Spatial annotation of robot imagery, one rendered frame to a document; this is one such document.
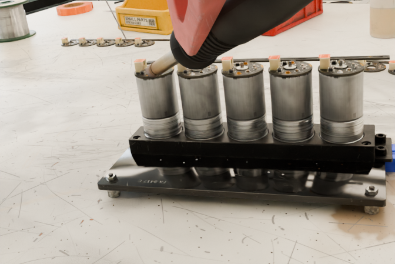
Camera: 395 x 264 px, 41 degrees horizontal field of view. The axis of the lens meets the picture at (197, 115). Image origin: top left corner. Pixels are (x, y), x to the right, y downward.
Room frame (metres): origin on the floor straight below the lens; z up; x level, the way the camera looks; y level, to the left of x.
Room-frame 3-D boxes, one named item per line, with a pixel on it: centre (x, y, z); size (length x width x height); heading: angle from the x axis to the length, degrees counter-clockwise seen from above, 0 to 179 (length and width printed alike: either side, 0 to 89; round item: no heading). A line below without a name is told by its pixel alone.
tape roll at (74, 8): (0.92, 0.19, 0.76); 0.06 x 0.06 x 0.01
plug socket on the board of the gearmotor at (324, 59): (0.28, -0.08, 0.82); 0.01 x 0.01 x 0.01; 70
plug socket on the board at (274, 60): (0.29, -0.05, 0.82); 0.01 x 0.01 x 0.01; 70
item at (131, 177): (0.28, -0.02, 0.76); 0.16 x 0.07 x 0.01; 70
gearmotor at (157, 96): (0.32, 0.02, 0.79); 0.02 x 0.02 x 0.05
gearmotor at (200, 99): (0.31, 0.00, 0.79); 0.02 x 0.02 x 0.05
